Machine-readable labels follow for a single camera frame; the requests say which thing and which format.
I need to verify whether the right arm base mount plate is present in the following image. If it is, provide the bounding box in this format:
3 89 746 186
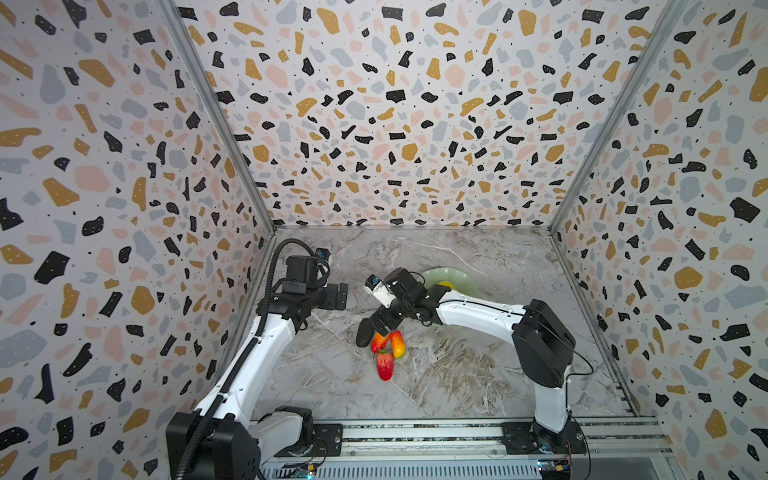
501 418 587 455

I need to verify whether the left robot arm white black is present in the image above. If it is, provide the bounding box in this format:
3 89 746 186
166 248 348 479

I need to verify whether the light green wavy fruit bowl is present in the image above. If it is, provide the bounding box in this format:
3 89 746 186
417 267 486 299

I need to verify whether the red orange fake mango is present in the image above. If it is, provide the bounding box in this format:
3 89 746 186
370 332 390 354

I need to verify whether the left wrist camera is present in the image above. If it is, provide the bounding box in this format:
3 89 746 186
314 247 331 264

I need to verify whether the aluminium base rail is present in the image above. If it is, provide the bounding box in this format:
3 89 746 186
261 417 684 479

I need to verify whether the red fake strawberry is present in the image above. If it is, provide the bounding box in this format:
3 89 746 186
376 352 394 381

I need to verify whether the dark fake avocado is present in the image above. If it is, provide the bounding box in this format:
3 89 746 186
355 318 376 348

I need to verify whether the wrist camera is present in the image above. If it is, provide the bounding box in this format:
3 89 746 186
314 247 331 264
364 274 397 308

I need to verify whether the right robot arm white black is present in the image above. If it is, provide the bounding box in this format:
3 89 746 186
358 268 576 452

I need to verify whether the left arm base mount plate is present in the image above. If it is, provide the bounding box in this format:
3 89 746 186
257 422 344 463

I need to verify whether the black corrugated cable conduit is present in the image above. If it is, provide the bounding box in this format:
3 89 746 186
173 238 316 480

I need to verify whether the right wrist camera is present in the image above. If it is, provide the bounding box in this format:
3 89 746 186
364 274 397 308

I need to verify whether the orange yellow fake mango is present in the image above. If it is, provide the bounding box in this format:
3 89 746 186
390 331 407 359

